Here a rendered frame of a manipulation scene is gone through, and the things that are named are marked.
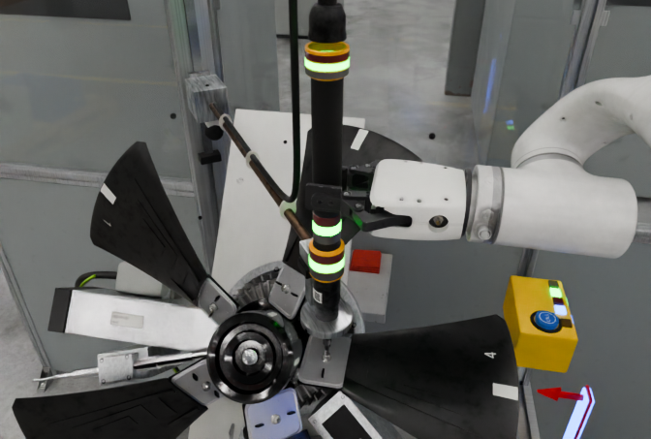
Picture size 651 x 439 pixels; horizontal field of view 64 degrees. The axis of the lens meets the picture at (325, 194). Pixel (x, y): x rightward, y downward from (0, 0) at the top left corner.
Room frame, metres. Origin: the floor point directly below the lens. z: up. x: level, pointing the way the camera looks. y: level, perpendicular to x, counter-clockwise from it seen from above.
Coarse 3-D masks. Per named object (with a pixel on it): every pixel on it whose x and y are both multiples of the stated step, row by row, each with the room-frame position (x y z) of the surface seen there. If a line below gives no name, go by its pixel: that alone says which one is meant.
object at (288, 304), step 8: (280, 272) 0.62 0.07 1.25; (288, 272) 0.60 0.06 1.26; (296, 272) 0.59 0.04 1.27; (280, 280) 0.60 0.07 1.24; (288, 280) 0.59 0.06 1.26; (296, 280) 0.58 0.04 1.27; (304, 280) 0.56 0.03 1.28; (272, 288) 0.60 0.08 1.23; (280, 288) 0.59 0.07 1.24; (296, 288) 0.56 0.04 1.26; (304, 288) 0.55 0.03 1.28; (272, 296) 0.59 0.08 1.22; (280, 296) 0.58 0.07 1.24; (288, 296) 0.56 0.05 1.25; (272, 304) 0.58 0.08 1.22; (280, 304) 0.56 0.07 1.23; (288, 304) 0.55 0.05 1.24; (296, 304) 0.54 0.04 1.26; (288, 312) 0.54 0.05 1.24; (296, 312) 0.53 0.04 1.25
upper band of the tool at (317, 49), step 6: (312, 42) 0.52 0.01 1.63; (342, 42) 0.52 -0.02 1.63; (306, 48) 0.50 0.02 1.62; (312, 48) 0.52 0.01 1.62; (318, 48) 0.53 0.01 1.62; (324, 48) 0.53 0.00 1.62; (330, 48) 0.53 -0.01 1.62; (336, 48) 0.53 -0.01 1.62; (342, 48) 0.52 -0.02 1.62; (348, 48) 0.50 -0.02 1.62; (318, 54) 0.49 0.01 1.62; (324, 54) 0.49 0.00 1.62; (330, 54) 0.49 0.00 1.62; (336, 54) 0.49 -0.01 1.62; (348, 66) 0.50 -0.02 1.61; (324, 72) 0.49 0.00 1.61; (330, 72) 0.49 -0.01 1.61; (318, 78) 0.49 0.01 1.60; (336, 78) 0.49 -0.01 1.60
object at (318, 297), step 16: (320, 0) 0.50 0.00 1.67; (336, 0) 0.50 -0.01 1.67; (320, 16) 0.49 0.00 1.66; (336, 16) 0.49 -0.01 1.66; (320, 32) 0.49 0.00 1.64; (336, 32) 0.49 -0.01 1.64; (320, 288) 0.49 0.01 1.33; (336, 288) 0.50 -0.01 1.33; (320, 304) 0.49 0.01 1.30; (336, 304) 0.50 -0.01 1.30; (320, 320) 0.49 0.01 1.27
